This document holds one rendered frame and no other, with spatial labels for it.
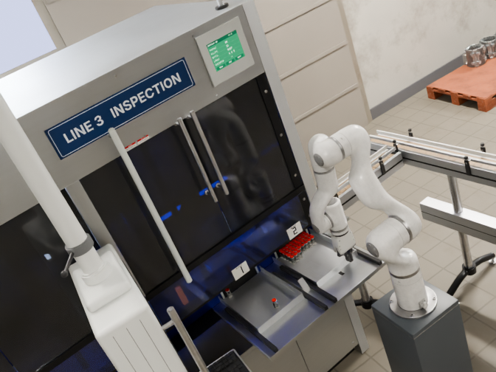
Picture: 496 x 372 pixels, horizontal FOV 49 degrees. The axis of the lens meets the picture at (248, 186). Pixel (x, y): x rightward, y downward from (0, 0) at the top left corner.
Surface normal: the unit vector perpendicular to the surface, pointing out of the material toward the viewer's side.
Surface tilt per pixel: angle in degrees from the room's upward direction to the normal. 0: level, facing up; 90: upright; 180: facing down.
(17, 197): 90
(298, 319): 0
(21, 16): 90
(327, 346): 90
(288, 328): 0
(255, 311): 0
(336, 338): 90
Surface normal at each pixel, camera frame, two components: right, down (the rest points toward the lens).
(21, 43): 0.47, 0.29
